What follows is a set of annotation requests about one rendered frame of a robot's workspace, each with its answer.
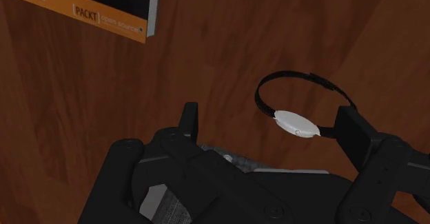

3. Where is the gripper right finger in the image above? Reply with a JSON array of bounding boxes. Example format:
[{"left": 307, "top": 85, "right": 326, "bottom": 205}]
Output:
[{"left": 334, "top": 105, "right": 430, "bottom": 224}]

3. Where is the white wristwatch with black strap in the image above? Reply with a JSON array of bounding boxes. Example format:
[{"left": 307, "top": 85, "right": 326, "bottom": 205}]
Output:
[{"left": 254, "top": 70, "right": 358, "bottom": 139}]

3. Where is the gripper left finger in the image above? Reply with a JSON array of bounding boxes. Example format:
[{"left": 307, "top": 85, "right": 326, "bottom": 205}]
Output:
[{"left": 77, "top": 101, "right": 293, "bottom": 224}]

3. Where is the black and orange book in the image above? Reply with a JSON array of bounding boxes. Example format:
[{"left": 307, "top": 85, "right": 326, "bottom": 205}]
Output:
[{"left": 0, "top": 0, "right": 161, "bottom": 44}]

